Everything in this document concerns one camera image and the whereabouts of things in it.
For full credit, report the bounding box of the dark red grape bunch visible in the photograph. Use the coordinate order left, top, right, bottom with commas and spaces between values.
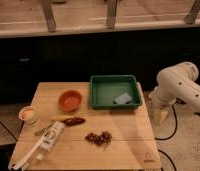
85, 131, 112, 146

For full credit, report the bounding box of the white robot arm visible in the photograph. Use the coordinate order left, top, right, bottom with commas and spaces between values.
149, 62, 200, 124

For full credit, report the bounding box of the orange red bowl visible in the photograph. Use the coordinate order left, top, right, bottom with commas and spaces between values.
58, 90, 82, 113

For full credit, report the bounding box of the grey blue sponge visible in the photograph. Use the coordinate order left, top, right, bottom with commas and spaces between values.
114, 93, 132, 104

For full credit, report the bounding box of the green plastic tray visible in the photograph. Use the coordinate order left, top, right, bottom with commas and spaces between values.
89, 75, 142, 109

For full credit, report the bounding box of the white tube bottle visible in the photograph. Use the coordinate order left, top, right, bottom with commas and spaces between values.
36, 121, 65, 161

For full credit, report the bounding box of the black cable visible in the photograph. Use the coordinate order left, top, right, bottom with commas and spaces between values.
154, 98, 187, 171

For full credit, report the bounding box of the wooden rail post right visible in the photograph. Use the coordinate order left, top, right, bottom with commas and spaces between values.
184, 0, 200, 25

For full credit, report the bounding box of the wooden rail post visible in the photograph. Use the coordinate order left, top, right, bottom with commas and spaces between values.
106, 0, 117, 29
184, 0, 200, 25

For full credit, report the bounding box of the wooden rail post middle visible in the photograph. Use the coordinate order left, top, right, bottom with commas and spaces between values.
106, 0, 117, 29

